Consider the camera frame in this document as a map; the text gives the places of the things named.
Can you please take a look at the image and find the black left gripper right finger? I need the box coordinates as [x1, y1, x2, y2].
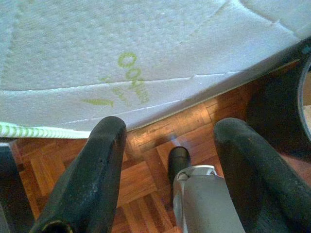
[213, 117, 311, 233]

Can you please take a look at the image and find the silver left robot leg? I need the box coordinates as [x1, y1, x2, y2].
[168, 146, 246, 233]

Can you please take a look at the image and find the white quilted mattress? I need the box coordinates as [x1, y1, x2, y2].
[0, 0, 311, 140]

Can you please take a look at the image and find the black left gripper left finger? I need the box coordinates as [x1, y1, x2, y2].
[30, 116, 127, 233]

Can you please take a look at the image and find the black round waste bin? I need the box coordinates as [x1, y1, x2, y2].
[245, 36, 311, 161]

